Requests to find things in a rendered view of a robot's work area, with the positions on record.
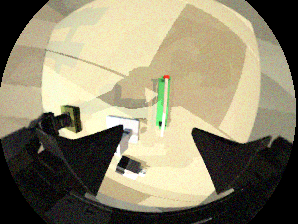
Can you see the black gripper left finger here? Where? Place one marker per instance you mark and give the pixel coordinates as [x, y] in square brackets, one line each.
[87, 157]

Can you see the white tapered pin with red cap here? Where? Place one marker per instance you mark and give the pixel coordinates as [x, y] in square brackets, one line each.
[166, 77]

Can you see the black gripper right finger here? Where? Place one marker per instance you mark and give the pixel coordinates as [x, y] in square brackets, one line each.
[225, 159]

